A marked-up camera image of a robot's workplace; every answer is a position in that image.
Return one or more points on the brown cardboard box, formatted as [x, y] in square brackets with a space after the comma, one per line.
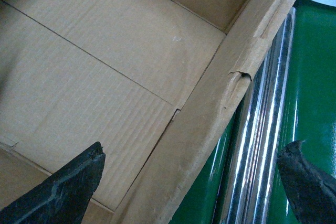
[154, 81]

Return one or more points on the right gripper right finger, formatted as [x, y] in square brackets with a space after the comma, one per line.
[309, 190]

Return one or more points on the chrome conveyor roller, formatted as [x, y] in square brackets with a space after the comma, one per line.
[248, 175]

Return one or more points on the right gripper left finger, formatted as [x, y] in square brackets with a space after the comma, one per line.
[64, 196]

